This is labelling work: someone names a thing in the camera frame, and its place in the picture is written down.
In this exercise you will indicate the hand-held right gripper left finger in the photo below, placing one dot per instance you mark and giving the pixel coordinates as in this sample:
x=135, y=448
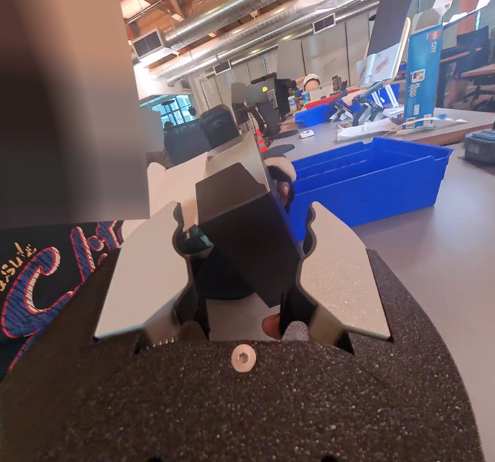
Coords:
x=143, y=280

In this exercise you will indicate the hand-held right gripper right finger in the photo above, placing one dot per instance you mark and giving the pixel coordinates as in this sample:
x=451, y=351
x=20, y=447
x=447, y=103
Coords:
x=344, y=284

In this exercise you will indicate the blue plastic bin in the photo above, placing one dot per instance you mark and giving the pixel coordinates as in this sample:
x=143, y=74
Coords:
x=367, y=187

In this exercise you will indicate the black rectangular block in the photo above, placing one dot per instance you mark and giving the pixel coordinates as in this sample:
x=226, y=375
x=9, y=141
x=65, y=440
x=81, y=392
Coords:
x=247, y=238

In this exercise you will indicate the tall blue lego box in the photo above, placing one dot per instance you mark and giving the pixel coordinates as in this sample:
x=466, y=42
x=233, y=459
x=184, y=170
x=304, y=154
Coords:
x=421, y=75

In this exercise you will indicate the person's right hand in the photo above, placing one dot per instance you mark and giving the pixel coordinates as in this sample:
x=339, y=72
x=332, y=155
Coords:
x=270, y=326

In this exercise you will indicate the person's left hand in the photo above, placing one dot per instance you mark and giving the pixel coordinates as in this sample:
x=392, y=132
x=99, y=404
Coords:
x=284, y=193

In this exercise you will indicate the orange traffic cone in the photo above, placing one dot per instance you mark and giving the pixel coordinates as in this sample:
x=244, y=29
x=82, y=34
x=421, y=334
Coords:
x=261, y=143

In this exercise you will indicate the white wipes canister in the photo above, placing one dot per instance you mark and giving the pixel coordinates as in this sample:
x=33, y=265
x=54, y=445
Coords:
x=306, y=100
x=292, y=103

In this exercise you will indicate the person's black lettered jersey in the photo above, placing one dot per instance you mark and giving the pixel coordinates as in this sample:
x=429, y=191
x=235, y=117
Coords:
x=46, y=284

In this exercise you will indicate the blue parts tray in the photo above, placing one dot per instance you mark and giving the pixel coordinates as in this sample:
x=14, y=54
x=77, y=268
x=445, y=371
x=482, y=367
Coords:
x=315, y=115

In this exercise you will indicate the white ceiling vent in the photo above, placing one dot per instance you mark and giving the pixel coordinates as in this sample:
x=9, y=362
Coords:
x=147, y=42

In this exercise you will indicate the spare hand-held gripper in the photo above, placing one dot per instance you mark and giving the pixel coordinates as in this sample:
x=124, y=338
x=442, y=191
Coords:
x=371, y=106
x=342, y=108

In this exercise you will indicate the crumpled white paper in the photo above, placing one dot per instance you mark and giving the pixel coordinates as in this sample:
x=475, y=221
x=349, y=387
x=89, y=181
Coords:
x=367, y=129

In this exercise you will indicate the black battery charger case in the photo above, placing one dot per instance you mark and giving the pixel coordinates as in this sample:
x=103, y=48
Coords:
x=479, y=147

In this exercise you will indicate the black photo flag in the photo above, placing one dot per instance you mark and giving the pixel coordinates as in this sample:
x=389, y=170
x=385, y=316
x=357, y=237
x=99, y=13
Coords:
x=394, y=9

